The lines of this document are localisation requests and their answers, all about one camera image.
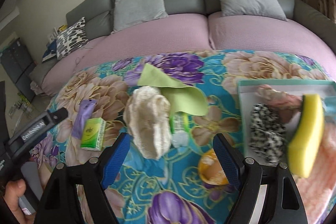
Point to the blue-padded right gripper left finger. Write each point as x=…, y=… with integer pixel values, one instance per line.
x=95, y=176

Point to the grey left cushion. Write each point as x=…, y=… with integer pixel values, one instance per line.
x=128, y=13

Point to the cream lace cloth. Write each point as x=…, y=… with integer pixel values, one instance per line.
x=146, y=116

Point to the pink sofa seat cover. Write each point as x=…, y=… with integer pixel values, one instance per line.
x=187, y=32

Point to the floral teal blanket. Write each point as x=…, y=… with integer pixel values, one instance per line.
x=168, y=190

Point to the black white patterned cushion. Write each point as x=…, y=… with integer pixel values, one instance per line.
x=71, y=39

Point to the purple wet wipes packet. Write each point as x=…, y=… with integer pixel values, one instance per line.
x=85, y=112

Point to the pink fluffy towel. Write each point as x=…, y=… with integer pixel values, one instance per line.
x=317, y=189

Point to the teal cardboard box tray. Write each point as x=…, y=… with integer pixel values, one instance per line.
x=252, y=92

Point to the person's left hand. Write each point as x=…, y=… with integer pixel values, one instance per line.
x=14, y=190

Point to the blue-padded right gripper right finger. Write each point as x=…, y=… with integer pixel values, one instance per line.
x=282, y=203

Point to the pink fluffy scrunchie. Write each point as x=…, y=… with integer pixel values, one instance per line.
x=278, y=99

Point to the yellow green scrub sponge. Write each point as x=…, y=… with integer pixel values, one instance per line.
x=304, y=145

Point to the dark cabinet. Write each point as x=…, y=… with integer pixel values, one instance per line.
x=18, y=64

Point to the blue cushion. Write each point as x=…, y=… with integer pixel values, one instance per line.
x=50, y=53

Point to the light green microfiber cloth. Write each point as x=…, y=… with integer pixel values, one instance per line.
x=182, y=97

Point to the green tissue pack with barcode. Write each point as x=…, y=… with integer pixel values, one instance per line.
x=179, y=126

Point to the small green tissue pack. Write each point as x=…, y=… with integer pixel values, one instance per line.
x=93, y=134

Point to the black white leopard scrunchie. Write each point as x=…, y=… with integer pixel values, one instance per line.
x=267, y=136

